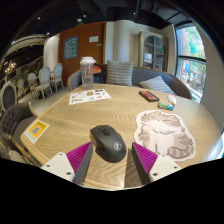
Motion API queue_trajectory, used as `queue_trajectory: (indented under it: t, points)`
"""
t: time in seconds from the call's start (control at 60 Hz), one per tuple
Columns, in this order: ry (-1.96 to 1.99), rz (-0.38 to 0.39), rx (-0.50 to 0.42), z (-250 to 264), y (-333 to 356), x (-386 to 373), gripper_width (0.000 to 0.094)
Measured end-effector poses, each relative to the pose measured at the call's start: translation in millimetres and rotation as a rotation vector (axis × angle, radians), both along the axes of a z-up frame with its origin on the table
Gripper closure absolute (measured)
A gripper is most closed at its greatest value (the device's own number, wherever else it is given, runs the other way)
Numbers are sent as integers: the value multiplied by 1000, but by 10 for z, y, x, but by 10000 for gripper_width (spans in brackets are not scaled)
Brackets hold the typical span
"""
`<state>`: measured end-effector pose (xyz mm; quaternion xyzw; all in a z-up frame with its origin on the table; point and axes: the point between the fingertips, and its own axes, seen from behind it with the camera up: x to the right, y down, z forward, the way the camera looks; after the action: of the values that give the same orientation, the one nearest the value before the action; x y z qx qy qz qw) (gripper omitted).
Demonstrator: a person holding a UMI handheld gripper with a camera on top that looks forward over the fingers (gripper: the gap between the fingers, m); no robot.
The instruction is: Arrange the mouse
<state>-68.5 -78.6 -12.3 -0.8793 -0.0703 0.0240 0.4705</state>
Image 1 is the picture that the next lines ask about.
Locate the small white tube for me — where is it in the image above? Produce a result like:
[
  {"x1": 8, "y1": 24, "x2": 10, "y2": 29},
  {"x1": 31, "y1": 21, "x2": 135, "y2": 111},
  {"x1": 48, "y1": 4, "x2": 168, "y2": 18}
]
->
[{"x1": 166, "y1": 93, "x2": 178, "y2": 107}]

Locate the glass-door wooden cabinet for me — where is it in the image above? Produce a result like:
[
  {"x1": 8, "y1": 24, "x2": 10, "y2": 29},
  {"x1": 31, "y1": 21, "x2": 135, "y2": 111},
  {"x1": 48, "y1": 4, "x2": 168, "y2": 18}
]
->
[{"x1": 138, "y1": 29, "x2": 169, "y2": 72}]

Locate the small striped cushion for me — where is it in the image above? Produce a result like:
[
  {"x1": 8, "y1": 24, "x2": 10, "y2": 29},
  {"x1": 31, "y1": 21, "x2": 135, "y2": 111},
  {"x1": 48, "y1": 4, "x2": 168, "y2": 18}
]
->
[{"x1": 138, "y1": 75, "x2": 176, "y2": 96}]

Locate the blue wall poster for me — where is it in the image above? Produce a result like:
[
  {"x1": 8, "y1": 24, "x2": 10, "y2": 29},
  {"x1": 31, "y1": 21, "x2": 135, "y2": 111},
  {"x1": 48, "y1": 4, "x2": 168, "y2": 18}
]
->
[{"x1": 63, "y1": 35, "x2": 79, "y2": 61}]

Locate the large striped cushion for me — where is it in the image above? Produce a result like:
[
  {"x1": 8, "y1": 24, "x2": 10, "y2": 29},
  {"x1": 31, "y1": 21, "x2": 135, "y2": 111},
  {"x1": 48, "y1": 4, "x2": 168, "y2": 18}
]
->
[{"x1": 105, "y1": 60, "x2": 135, "y2": 87}]

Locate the oval-back grey chair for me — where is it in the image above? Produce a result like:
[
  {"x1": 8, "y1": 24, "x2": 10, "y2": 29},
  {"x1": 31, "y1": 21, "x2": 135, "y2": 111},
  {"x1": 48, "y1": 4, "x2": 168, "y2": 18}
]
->
[{"x1": 0, "y1": 81, "x2": 18, "y2": 111}]

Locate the yellow and white card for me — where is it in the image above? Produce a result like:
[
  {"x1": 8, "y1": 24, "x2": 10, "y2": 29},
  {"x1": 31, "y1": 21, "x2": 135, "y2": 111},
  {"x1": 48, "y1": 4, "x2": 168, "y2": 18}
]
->
[{"x1": 24, "y1": 119, "x2": 51, "y2": 145}]

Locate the grey curved sofa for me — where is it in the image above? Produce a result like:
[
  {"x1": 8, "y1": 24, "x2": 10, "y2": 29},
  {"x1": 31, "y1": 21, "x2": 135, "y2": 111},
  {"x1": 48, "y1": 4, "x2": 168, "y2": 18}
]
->
[{"x1": 67, "y1": 64, "x2": 193, "y2": 100}]

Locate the group of pale dining chairs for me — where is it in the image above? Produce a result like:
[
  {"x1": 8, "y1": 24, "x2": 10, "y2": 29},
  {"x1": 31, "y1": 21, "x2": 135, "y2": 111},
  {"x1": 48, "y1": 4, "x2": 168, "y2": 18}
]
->
[{"x1": 16, "y1": 63, "x2": 65, "y2": 100}]

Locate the grey tufted armchair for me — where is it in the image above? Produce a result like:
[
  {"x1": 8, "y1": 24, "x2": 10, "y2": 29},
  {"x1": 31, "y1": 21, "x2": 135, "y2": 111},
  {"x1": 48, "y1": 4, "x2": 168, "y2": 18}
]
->
[{"x1": 0, "y1": 102, "x2": 41, "y2": 161}]

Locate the white printed paper sheet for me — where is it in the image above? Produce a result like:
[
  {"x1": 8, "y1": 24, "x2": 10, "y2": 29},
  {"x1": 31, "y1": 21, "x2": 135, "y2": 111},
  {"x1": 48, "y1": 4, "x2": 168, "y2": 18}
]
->
[{"x1": 68, "y1": 88, "x2": 112, "y2": 106}]

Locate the clear shaker bottle white lid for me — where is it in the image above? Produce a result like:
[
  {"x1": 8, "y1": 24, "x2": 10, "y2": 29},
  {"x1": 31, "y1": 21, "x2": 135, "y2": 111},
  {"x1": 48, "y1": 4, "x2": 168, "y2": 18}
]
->
[{"x1": 79, "y1": 56, "x2": 98, "y2": 90}]

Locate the black and red flat case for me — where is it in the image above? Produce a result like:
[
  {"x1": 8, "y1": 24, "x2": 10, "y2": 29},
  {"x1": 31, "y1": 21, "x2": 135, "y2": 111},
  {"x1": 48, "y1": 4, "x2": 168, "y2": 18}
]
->
[{"x1": 138, "y1": 90, "x2": 161, "y2": 103}]

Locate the small green packet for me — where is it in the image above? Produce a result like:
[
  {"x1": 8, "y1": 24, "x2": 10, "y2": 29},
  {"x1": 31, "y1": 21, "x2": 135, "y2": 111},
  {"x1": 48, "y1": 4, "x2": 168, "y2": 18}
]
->
[{"x1": 157, "y1": 101, "x2": 175, "y2": 112}]

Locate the orange round side table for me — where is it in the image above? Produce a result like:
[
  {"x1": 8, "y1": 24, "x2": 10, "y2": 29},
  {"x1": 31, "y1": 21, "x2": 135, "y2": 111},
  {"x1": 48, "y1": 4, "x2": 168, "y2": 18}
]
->
[{"x1": 93, "y1": 64, "x2": 103, "y2": 75}]

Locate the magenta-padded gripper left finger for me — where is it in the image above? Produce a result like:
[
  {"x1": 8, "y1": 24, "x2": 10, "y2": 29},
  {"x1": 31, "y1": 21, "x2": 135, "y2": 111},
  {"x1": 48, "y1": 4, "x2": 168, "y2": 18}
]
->
[{"x1": 40, "y1": 141, "x2": 94, "y2": 185}]

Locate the cat-shaped mouse pad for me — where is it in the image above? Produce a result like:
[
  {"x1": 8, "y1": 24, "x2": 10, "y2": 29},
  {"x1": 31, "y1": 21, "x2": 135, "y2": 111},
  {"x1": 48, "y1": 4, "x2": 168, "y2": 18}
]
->
[{"x1": 133, "y1": 109, "x2": 197, "y2": 163}]

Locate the black computer mouse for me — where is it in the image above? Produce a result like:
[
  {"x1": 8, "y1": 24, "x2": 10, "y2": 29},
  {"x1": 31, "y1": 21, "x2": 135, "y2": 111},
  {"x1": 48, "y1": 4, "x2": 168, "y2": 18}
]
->
[{"x1": 89, "y1": 124, "x2": 128, "y2": 164}]

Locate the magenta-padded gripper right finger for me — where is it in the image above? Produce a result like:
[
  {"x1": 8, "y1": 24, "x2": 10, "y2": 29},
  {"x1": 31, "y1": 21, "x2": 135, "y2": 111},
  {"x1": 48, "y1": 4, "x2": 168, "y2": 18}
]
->
[{"x1": 123, "y1": 142, "x2": 183, "y2": 189}]

